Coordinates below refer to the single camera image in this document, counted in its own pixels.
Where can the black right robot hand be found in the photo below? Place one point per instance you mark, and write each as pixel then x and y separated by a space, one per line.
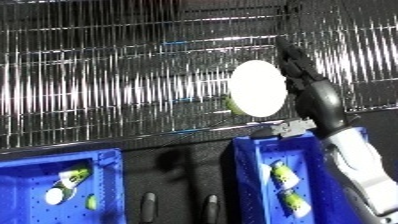
pixel 320 103

